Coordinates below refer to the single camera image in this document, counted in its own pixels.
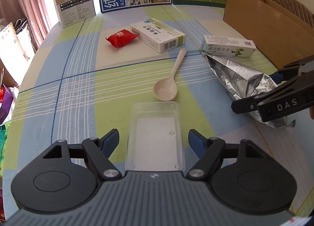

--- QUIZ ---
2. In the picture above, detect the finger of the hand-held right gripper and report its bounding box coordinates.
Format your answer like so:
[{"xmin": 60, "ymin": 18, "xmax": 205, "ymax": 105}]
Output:
[
  {"xmin": 270, "ymin": 56, "xmax": 314, "ymax": 85},
  {"xmin": 232, "ymin": 70, "xmax": 314, "ymax": 114}
]

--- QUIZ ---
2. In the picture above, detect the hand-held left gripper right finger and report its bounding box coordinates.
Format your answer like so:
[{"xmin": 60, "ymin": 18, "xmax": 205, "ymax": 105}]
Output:
[{"xmin": 186, "ymin": 129, "xmax": 264, "ymax": 180}]

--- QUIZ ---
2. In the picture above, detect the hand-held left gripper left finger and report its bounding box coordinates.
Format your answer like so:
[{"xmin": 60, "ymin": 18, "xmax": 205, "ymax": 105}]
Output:
[{"xmin": 43, "ymin": 129, "xmax": 122, "ymax": 180}]

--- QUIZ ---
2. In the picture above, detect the green leaf foil bag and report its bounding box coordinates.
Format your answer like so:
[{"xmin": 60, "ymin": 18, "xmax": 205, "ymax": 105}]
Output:
[{"xmin": 205, "ymin": 54, "xmax": 296, "ymax": 128}]

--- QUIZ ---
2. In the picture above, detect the clear plastic container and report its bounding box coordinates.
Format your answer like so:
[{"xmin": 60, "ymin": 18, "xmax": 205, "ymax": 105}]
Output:
[{"xmin": 125, "ymin": 102, "xmax": 185, "ymax": 171}]

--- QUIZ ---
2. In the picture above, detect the white ointment box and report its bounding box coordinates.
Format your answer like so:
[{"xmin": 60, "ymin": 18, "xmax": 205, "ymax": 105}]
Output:
[{"xmin": 201, "ymin": 35, "xmax": 257, "ymax": 58}]

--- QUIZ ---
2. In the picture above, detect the checked cloth desktop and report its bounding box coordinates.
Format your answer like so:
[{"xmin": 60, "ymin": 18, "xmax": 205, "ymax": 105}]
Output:
[{"xmin": 0, "ymin": 3, "xmax": 314, "ymax": 226}]

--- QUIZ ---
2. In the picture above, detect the cream plastic spoon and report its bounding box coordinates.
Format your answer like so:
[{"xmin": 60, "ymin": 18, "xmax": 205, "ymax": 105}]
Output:
[{"xmin": 152, "ymin": 48, "xmax": 187, "ymax": 101}]

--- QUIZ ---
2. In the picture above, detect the quilted beige chair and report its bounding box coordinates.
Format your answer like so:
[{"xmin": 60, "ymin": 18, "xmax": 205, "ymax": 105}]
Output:
[{"xmin": 268, "ymin": 0, "xmax": 314, "ymax": 28}]

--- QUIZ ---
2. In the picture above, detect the red snack packet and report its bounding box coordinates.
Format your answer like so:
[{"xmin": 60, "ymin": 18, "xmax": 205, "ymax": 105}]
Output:
[{"xmin": 105, "ymin": 29, "xmax": 139, "ymax": 48}]

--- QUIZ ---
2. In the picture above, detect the green wipes packet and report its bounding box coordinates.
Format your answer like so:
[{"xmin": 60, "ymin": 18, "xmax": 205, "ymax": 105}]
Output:
[{"xmin": 0, "ymin": 123, "xmax": 10, "ymax": 170}]

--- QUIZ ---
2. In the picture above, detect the purple box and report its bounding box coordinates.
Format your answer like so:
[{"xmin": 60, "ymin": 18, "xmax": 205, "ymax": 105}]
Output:
[{"xmin": 0, "ymin": 86, "xmax": 19, "ymax": 123}]

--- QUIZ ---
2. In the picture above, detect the long white medicine box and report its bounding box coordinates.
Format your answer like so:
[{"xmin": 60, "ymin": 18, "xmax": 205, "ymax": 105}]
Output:
[{"xmin": 130, "ymin": 18, "xmax": 186, "ymax": 54}]

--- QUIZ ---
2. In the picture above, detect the brown cardboard box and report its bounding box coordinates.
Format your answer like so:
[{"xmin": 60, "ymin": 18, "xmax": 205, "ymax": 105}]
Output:
[{"xmin": 0, "ymin": 59, "xmax": 19, "ymax": 89}]

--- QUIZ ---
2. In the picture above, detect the white paper bag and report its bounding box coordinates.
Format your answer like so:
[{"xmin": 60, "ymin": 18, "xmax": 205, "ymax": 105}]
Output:
[{"xmin": 13, "ymin": 18, "xmax": 32, "ymax": 47}]

